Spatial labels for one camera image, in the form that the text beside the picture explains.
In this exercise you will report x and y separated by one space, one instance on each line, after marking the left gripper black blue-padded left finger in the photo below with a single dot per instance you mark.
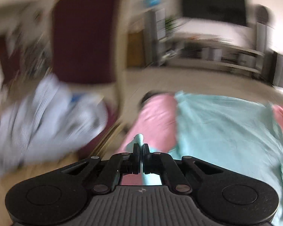
118 165

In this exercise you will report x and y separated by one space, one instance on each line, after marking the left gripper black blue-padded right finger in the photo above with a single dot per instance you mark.
166 167

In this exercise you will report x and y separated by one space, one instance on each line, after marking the teal t-shirt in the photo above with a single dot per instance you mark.
226 134

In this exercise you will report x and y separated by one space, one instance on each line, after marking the pink embroidered blanket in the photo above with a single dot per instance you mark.
155 122

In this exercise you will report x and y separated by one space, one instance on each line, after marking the blue towel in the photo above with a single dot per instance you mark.
78 97

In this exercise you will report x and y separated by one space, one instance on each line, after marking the grey striped garment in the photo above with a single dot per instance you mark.
45 126

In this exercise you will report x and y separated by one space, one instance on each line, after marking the white tv console shelf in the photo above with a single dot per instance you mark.
187 50

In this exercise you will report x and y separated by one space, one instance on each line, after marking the maroon gold-framed banquet chair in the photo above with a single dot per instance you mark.
89 46

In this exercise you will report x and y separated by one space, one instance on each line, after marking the black television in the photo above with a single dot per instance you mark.
229 11

